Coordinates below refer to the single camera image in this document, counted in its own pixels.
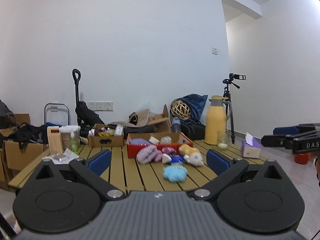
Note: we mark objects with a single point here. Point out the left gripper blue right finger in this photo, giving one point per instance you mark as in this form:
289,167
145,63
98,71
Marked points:
228,173

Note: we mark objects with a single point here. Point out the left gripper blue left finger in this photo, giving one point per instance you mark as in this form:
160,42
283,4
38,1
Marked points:
89,171

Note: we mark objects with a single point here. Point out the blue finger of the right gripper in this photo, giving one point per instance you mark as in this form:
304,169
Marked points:
292,130
273,140

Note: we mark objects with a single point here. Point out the yellow white plush toy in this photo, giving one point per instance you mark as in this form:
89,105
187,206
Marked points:
191,155

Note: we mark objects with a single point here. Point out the light blue fluffy sponge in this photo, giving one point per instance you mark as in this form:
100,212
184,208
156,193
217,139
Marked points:
175,173

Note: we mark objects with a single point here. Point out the purple tissue box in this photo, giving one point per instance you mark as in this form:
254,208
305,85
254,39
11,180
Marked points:
250,147

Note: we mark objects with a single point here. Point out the green spray bottle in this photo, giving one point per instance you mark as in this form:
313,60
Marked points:
73,142

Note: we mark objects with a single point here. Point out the brown cardboard box with items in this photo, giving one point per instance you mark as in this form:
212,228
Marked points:
104,136

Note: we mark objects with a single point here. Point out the clear container with lid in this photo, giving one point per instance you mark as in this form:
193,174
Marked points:
65,135

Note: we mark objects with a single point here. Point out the yellow thermos jug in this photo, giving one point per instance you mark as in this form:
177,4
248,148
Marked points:
216,119

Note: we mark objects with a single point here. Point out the wooden block box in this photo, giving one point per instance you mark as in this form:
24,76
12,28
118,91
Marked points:
54,139

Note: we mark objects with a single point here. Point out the black bag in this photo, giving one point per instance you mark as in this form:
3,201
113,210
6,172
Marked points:
193,129

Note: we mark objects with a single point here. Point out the blue white packet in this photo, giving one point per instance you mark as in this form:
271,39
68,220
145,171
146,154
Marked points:
176,160

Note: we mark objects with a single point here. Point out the purple cloth in tray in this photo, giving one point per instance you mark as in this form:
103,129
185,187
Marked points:
139,141

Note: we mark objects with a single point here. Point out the red cardboard tray box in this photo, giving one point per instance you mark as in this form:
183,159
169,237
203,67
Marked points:
177,140

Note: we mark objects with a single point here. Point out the lilac knitted cloth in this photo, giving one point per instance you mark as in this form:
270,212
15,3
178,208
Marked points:
149,154

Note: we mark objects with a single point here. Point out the white triangular sponge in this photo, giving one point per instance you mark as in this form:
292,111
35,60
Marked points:
166,159

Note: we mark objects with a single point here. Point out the blue cap water bottle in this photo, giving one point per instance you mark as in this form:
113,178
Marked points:
176,125

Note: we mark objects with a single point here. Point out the pale green scrunchy ball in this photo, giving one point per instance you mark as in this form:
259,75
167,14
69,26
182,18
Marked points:
167,140

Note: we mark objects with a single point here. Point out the pink plush cloth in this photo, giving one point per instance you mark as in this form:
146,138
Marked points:
166,150

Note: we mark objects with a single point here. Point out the black clothes pile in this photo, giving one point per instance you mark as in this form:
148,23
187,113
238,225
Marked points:
24,133

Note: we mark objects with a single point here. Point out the dark blue velvet bag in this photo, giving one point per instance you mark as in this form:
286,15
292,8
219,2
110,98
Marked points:
195,104

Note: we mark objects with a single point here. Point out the beige cloth on box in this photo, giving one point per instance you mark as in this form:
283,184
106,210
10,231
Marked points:
136,119

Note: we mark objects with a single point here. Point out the wicker ball lamp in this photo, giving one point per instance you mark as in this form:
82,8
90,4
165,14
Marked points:
180,109

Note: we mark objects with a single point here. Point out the large left cardboard box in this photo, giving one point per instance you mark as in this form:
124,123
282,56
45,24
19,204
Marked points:
14,159

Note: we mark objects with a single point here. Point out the open brown cardboard box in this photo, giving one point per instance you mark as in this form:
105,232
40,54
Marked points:
161,122

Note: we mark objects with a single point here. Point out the black trolley with handle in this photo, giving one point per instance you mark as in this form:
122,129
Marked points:
85,117

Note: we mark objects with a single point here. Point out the white wall socket strip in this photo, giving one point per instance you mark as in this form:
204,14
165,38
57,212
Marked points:
100,106

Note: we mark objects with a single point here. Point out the metal folding cart frame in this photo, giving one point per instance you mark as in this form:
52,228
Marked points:
56,114

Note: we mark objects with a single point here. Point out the white wall switch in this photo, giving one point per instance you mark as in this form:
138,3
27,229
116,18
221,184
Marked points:
214,51

